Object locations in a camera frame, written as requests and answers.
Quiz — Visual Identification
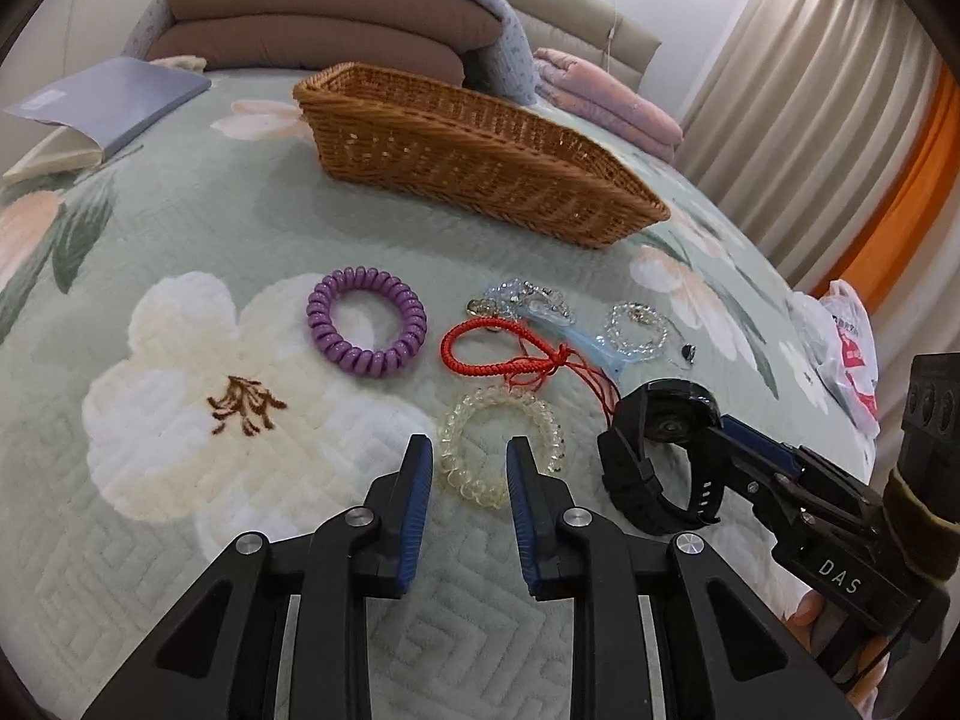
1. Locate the black wrist watch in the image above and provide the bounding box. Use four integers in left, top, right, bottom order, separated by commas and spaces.
597, 379, 724, 536

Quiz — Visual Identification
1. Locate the clear bead bracelet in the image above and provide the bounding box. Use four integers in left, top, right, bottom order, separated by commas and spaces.
600, 299, 700, 371

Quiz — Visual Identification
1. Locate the red cord bracelet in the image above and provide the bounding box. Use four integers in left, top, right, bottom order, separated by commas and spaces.
437, 315, 625, 430

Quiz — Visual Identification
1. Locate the clear spiral hair tie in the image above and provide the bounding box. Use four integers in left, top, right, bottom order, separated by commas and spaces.
436, 382, 565, 509

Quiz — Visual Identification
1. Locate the crystal bead bracelet blue tag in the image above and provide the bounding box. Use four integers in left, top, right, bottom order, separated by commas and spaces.
466, 278, 628, 382

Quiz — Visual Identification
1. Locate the purple spiral hair tie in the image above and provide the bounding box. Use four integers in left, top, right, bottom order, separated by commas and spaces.
304, 265, 430, 380

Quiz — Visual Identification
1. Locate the person right hand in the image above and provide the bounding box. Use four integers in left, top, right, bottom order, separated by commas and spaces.
781, 590, 908, 718

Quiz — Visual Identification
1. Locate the white plastic bag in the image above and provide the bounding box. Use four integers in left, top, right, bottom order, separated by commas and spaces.
788, 280, 880, 440

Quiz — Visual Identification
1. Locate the orange curtain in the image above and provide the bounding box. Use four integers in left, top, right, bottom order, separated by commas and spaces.
814, 62, 960, 314

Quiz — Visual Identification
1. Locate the floral green bedspread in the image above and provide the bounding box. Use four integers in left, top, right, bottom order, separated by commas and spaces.
2, 71, 875, 718

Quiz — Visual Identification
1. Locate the beige curtain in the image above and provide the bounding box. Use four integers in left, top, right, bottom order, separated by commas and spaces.
677, 0, 940, 291

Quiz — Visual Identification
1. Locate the folded pink quilt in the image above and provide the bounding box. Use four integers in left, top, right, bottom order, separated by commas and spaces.
534, 49, 685, 163

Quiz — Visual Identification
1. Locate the brown wicker basket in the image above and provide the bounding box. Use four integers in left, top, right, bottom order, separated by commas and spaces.
293, 64, 670, 250

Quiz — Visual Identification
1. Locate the blue patterned blanket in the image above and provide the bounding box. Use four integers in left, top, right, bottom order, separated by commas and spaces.
124, 0, 535, 104

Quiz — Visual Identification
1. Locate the beige padded headboard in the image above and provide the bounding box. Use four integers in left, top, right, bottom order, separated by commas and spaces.
508, 0, 661, 89

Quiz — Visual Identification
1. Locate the white book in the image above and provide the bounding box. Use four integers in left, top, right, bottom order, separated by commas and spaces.
2, 127, 104, 185

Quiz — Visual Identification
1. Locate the blue book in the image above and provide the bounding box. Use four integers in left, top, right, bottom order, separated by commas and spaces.
5, 57, 210, 158

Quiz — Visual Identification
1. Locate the cream fluffy cloth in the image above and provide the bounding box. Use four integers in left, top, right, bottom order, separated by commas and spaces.
151, 55, 206, 73

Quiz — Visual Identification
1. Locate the folded brown duvet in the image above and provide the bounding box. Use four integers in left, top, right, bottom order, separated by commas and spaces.
143, 0, 503, 86

